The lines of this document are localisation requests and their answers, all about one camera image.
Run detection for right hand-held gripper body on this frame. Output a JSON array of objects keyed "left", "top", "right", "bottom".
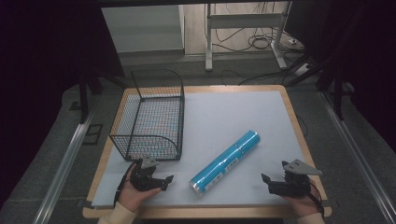
[{"left": 268, "top": 159, "right": 323, "bottom": 198}]

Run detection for aluminium floor rail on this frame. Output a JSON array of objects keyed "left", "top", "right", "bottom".
[
  {"left": 318, "top": 90, "right": 396, "bottom": 224},
  {"left": 32, "top": 102, "right": 98, "bottom": 224}
]

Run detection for white power strip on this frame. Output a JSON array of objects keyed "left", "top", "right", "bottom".
[{"left": 293, "top": 63, "right": 313, "bottom": 77}]

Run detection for person's right hand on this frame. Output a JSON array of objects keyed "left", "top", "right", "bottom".
[{"left": 280, "top": 179, "right": 322, "bottom": 218}]

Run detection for white wall panel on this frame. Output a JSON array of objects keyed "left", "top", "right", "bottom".
[{"left": 100, "top": 4, "right": 185, "bottom": 54}]

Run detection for black metal stand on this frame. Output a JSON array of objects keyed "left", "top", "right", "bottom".
[
  {"left": 77, "top": 69, "right": 129, "bottom": 124},
  {"left": 285, "top": 46, "right": 354, "bottom": 121}
]

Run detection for pale grey table mat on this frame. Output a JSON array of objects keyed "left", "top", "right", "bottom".
[{"left": 91, "top": 90, "right": 307, "bottom": 209}]

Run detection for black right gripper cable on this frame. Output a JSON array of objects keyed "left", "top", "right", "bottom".
[{"left": 308, "top": 178, "right": 325, "bottom": 218}]

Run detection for dark curtain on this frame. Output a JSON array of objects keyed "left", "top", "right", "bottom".
[
  {"left": 284, "top": 0, "right": 396, "bottom": 154},
  {"left": 0, "top": 0, "right": 126, "bottom": 206}
]

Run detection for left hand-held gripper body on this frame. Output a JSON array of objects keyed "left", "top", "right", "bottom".
[{"left": 129, "top": 157, "right": 163, "bottom": 192}]

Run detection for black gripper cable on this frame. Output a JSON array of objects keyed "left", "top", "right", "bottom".
[
  {"left": 308, "top": 178, "right": 325, "bottom": 218},
  {"left": 113, "top": 159, "right": 140, "bottom": 207}
]

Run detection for black floor socket frame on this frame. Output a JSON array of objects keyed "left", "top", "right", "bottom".
[{"left": 81, "top": 123, "right": 105, "bottom": 146}]

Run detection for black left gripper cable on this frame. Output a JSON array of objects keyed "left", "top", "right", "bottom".
[{"left": 113, "top": 159, "right": 140, "bottom": 207}]

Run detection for black floor cables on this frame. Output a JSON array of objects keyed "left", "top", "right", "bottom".
[{"left": 214, "top": 2, "right": 309, "bottom": 87}]

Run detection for person's left hand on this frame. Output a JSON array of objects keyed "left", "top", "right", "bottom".
[{"left": 118, "top": 163, "right": 163, "bottom": 214}]

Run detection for black wire mesh basket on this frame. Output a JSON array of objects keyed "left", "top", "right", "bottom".
[{"left": 108, "top": 68, "right": 186, "bottom": 162}]

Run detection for white metal desk frame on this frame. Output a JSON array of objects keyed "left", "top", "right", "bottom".
[{"left": 204, "top": 1, "right": 294, "bottom": 73}]

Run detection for blue plastic-wrapped roll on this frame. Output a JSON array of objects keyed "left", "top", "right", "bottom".
[{"left": 188, "top": 130, "right": 262, "bottom": 198}]

